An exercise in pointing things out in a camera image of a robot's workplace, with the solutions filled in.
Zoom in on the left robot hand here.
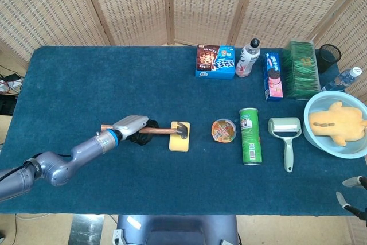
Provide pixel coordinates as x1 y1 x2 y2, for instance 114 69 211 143
112 115 161 146

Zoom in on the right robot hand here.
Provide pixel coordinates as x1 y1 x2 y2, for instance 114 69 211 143
335 175 367 226

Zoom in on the wooden handle claw hammer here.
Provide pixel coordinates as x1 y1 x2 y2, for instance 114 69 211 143
100 122 189 139

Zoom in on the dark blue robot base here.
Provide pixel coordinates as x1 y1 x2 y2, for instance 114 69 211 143
113 214 240 245

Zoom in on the yellow sponge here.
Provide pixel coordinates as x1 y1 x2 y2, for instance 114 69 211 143
168 121 192 152

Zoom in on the dark blue tablecloth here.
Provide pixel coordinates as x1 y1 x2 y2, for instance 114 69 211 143
0 45 367 217

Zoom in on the light blue bowl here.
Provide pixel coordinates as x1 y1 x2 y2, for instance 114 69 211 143
303 90 367 160

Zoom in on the yellow plush toy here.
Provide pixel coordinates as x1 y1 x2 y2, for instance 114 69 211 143
308 101 367 147

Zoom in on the pale green lint roller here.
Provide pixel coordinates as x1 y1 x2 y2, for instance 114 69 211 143
268 117 302 173

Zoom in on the orange jelly cup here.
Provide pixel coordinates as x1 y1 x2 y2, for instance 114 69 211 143
211 118 237 143

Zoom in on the blue snack box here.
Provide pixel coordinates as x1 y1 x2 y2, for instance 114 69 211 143
195 44 236 81

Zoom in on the green chips can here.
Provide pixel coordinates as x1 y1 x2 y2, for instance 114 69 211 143
239 107 263 166

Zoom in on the clear water bottle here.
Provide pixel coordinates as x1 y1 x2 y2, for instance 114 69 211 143
321 66 364 93

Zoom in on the wicker folding screen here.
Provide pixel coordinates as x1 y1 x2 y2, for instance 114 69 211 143
0 0 367 108

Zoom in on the white pink drink bottle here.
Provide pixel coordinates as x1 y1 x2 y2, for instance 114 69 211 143
235 38 261 79

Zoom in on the clear green box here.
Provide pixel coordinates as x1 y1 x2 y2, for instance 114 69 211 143
282 40 321 101

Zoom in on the blue Oreo cookie box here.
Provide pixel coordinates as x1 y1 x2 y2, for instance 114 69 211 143
263 52 284 102

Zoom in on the black mesh pen cup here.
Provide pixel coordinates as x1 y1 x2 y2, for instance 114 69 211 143
317 44 342 75

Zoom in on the cable bundle with adapter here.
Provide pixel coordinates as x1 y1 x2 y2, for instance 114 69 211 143
0 71 24 94

